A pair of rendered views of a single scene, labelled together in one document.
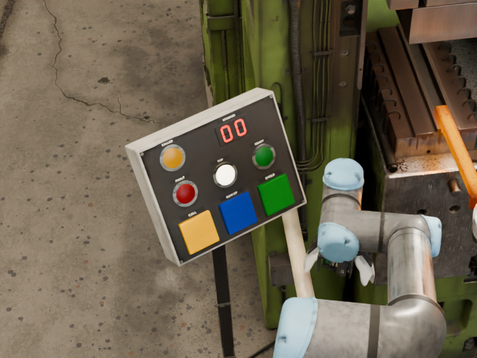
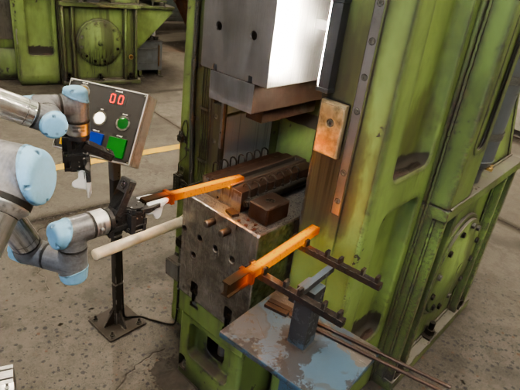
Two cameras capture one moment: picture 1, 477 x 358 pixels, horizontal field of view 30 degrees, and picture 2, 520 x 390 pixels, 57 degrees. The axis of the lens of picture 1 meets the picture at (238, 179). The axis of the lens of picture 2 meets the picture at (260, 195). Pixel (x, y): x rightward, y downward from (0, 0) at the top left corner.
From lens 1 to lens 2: 187 cm
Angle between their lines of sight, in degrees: 39
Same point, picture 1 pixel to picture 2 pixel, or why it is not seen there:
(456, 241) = (217, 282)
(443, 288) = (211, 325)
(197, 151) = (95, 97)
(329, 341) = not seen: outside the picture
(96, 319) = (128, 258)
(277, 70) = (186, 111)
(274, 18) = (188, 73)
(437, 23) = (221, 87)
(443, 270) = (210, 306)
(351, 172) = (73, 88)
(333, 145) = not seen: hidden behind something
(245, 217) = not seen: hidden behind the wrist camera
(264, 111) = (137, 100)
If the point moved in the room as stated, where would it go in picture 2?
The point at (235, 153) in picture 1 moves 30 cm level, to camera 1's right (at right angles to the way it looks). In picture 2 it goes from (111, 111) to (154, 137)
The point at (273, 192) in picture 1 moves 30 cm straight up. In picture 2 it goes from (114, 144) to (112, 63)
